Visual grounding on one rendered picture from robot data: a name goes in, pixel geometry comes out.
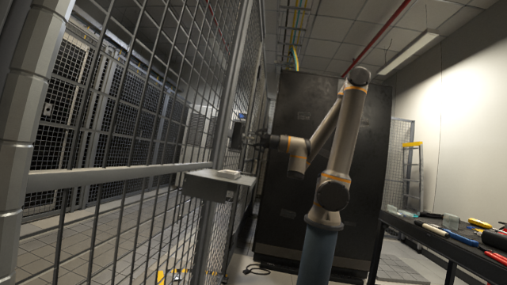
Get grey mesh cage gate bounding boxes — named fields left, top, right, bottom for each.
left=222, top=0, right=274, bottom=254

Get black floor cable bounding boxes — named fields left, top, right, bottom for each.
left=242, top=264, right=272, bottom=276

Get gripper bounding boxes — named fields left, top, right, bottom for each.
left=246, top=128, right=280, bottom=153

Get white cooling unit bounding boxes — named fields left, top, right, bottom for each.
left=180, top=103, right=223, bottom=175

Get grey yellow-topped step ladder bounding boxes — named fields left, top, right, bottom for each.
left=401, top=141, right=425, bottom=214

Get yellow hand tool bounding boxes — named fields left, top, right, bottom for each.
left=467, top=217, right=494, bottom=230

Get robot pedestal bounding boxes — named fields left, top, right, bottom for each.
left=295, top=225, right=341, bottom=285

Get blue-handled screwdriver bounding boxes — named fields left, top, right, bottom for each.
left=429, top=223, right=481, bottom=249

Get clear plastic box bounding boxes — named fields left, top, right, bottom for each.
left=442, top=212, right=461, bottom=231

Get grey leaning mesh panel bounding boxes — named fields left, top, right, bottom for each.
left=380, top=117, right=416, bottom=213

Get long ceiling light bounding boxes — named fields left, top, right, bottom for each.
left=375, top=30, right=441, bottom=77

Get red ceiling pipe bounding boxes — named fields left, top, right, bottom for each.
left=340, top=0, right=413, bottom=79

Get red-handled tool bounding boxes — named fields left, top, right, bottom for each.
left=482, top=249, right=507, bottom=268

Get grey floor grate mat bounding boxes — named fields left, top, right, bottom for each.
left=375, top=253, right=432, bottom=285

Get white-handled tool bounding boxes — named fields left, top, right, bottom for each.
left=414, top=219, right=451, bottom=239

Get black cylinder torch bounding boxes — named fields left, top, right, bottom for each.
left=480, top=230, right=507, bottom=253

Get white shallow tray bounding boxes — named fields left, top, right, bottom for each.
left=216, top=169, right=242, bottom=181

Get ceiling cable tray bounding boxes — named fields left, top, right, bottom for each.
left=276, top=0, right=314, bottom=73

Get black work table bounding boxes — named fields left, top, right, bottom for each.
left=366, top=209, right=507, bottom=285

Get black latch box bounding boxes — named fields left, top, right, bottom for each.
left=231, top=120, right=245, bottom=150

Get black server cabinet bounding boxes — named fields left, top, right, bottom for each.
left=252, top=69, right=394, bottom=280

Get grey mesh-door server racks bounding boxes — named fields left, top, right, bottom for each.
left=23, top=23, right=223, bottom=217

